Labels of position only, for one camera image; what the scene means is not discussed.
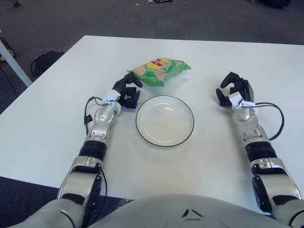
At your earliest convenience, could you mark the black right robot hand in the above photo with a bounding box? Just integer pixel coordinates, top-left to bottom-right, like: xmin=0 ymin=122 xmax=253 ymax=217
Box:
xmin=215 ymin=72 xmax=255 ymax=106

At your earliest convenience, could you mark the grey robot torso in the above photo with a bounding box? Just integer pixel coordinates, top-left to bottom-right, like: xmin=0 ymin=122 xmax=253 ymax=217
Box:
xmin=87 ymin=194 xmax=293 ymax=228

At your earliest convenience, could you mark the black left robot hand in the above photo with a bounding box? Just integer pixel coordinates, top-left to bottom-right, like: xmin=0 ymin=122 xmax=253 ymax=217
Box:
xmin=111 ymin=72 xmax=143 ymax=109

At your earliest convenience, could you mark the black left elbow cable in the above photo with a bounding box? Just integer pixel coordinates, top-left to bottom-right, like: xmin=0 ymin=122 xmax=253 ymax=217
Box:
xmin=82 ymin=166 xmax=108 ymax=219

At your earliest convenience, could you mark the white plate with black rim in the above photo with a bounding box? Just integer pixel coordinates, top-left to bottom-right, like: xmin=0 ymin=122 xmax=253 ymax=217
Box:
xmin=135 ymin=95 xmax=195 ymax=148

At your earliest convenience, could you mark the thin black floor cable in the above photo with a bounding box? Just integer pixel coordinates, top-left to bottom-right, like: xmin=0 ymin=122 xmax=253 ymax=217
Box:
xmin=0 ymin=64 xmax=17 ymax=96

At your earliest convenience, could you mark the green chips bag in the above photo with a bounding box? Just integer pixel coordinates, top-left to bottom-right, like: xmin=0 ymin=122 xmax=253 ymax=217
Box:
xmin=127 ymin=57 xmax=192 ymax=88

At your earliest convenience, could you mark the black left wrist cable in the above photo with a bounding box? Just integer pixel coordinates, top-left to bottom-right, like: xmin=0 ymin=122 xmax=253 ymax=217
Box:
xmin=83 ymin=95 xmax=112 ymax=137

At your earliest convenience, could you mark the white side table leg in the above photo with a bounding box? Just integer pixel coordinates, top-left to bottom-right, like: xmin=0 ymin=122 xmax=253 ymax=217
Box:
xmin=0 ymin=29 xmax=33 ymax=87

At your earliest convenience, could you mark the black wheeled base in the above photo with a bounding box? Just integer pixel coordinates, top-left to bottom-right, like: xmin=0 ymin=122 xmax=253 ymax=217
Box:
xmin=0 ymin=37 xmax=17 ymax=62

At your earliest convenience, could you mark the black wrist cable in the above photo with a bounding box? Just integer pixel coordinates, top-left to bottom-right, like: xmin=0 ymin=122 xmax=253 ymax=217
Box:
xmin=83 ymin=95 xmax=112 ymax=137
xmin=242 ymin=101 xmax=285 ymax=142

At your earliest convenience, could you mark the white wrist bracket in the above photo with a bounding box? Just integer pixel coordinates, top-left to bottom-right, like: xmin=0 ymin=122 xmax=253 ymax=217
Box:
xmin=102 ymin=91 xmax=122 ymax=110
xmin=229 ymin=92 xmax=259 ymax=114

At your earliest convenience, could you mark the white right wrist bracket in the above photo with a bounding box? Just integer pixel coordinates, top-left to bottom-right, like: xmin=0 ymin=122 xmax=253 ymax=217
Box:
xmin=229 ymin=92 xmax=259 ymax=114

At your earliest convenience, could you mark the black backpack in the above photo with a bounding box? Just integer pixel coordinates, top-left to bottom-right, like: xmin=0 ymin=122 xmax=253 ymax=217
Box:
xmin=30 ymin=51 xmax=65 ymax=76

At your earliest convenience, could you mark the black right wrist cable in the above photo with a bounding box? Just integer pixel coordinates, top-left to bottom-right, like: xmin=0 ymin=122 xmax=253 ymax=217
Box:
xmin=242 ymin=101 xmax=285 ymax=142

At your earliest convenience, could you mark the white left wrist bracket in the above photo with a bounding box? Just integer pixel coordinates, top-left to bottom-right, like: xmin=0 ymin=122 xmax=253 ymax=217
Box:
xmin=102 ymin=91 xmax=122 ymax=110

